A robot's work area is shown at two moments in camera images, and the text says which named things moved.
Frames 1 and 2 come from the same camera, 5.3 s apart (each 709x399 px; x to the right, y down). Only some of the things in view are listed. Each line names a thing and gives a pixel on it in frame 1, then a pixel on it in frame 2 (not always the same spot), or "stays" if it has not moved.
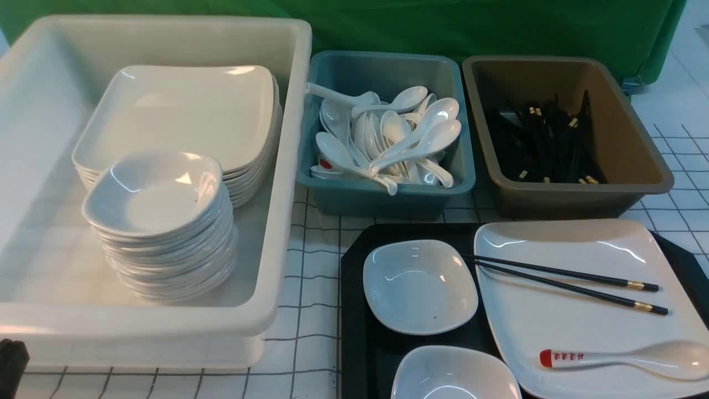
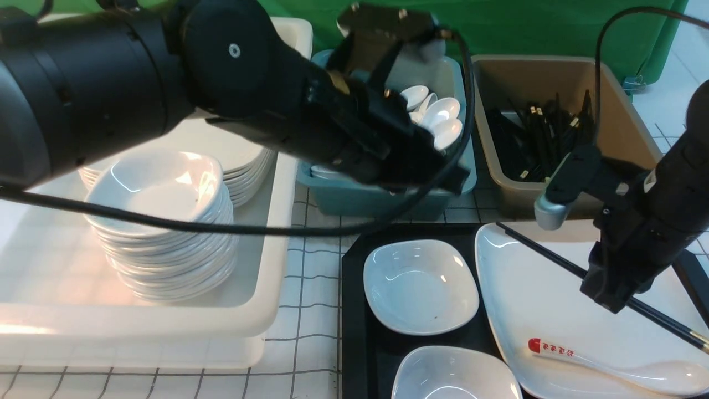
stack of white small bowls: (165, 221) stays
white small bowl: (452, 372) stays
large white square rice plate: (525, 316) stays
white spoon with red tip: (685, 360) -> (672, 377)
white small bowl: (419, 287) stays
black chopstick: (574, 273) -> (673, 330)
